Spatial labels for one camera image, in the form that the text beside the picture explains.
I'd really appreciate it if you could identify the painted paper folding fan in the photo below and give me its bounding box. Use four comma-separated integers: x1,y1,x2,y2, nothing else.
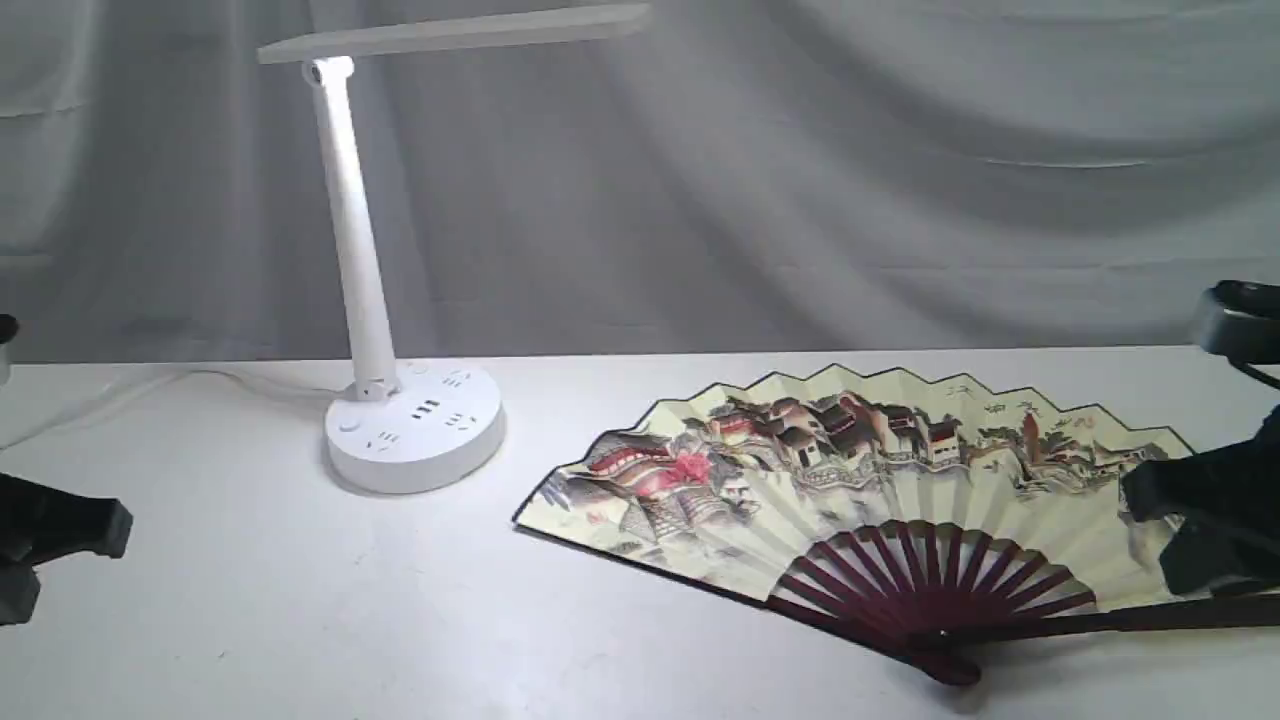
512,364,1277,687

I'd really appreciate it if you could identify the grey backdrop cloth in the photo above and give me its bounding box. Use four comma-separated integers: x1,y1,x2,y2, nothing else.
1,1,1279,363

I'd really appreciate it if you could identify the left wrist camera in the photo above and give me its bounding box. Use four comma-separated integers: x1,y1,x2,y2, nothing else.
0,313,20,387

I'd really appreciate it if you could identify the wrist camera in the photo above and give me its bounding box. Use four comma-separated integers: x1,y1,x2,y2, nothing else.
0,313,20,387
1190,281,1279,365

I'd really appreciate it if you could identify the white desk lamp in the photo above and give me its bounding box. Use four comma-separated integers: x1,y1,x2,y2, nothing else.
257,3,652,495

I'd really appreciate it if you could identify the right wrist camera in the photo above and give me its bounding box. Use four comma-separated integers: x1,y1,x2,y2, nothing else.
1190,281,1279,365

